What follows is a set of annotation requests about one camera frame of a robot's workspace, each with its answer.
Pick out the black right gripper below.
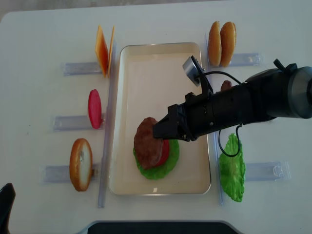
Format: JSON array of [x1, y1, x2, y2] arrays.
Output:
[[153, 84, 251, 141]]

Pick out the brown meat patty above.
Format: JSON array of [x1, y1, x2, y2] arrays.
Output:
[[134, 117, 163, 170], [220, 80, 232, 92]]

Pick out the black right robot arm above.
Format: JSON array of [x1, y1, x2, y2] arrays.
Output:
[[153, 57, 312, 141]]

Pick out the red tomato slice on tray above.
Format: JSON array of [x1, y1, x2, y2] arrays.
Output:
[[155, 140, 170, 167]]

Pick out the green lettuce leaf on tray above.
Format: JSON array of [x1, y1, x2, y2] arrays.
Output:
[[133, 140, 180, 180]]

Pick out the standing green lettuce leaf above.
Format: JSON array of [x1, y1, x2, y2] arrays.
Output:
[[219, 133, 246, 202]]

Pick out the standing red tomato slice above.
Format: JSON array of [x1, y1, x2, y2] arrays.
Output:
[[88, 89, 102, 129]]

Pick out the standing white bread slice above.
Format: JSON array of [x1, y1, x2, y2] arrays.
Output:
[[69, 138, 93, 192]]

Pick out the left orange cheese slice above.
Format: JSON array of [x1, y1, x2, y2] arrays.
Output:
[[95, 25, 109, 77]]

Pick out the orange cheese slice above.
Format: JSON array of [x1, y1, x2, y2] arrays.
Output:
[[95, 25, 109, 77], [107, 26, 115, 78]]

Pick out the right orange cheese slice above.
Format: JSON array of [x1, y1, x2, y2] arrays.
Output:
[[107, 26, 115, 78]]

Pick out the cream rectangular metal tray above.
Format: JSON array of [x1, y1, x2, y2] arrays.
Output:
[[109, 42, 211, 195]]

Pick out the left golden bun half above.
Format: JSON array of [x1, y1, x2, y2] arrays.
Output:
[[208, 21, 222, 67]]

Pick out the golden bun half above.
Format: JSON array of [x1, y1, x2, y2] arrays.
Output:
[[208, 21, 222, 67], [220, 21, 236, 67]]

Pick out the right golden bun half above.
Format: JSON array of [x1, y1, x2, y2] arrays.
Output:
[[220, 21, 236, 67]]

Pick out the black object bottom left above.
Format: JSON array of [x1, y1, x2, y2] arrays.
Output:
[[0, 183, 16, 234]]

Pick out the long clear left rail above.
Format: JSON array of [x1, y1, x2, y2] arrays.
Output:
[[97, 40, 118, 208]]

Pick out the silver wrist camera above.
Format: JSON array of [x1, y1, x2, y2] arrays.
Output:
[[182, 56, 204, 87]]

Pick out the black camera cable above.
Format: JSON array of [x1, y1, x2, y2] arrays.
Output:
[[198, 71, 243, 156]]

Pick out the clear holder rail tomato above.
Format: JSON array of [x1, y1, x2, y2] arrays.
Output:
[[50, 116, 94, 132]]

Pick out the clear holder rail lettuce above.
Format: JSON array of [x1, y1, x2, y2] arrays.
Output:
[[245, 161, 291, 181]]

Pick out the clear holder rail cheese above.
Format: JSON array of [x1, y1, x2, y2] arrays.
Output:
[[61, 62, 102, 76]]

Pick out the clear holder rail bread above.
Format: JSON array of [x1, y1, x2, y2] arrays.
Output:
[[40, 163, 99, 185]]

